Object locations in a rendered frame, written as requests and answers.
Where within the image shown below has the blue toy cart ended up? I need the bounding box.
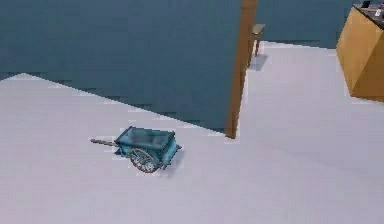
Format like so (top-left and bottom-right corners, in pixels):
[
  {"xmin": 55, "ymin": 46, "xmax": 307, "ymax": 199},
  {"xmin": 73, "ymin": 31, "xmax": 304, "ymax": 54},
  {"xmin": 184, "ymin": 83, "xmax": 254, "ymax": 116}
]
[{"xmin": 89, "ymin": 125, "xmax": 183, "ymax": 174}]

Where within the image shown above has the small brown wooden table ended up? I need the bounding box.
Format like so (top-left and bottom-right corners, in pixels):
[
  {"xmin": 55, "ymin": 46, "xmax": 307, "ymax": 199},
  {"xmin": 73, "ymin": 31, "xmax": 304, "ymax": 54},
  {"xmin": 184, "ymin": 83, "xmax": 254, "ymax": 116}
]
[{"xmin": 251, "ymin": 23, "xmax": 266, "ymax": 58}]

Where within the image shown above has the yellow wooden cabinet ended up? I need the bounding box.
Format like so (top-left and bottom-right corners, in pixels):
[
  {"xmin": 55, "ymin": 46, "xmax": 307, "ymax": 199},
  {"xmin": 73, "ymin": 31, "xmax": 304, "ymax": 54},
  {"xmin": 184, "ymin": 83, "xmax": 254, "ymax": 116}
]
[{"xmin": 335, "ymin": 3, "xmax": 384, "ymax": 103}]

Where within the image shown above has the brown wooden door frame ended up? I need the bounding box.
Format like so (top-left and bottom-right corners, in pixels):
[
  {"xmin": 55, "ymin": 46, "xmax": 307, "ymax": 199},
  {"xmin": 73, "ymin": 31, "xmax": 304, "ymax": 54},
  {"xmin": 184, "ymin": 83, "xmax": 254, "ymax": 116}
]
[{"xmin": 224, "ymin": 0, "xmax": 259, "ymax": 140}]

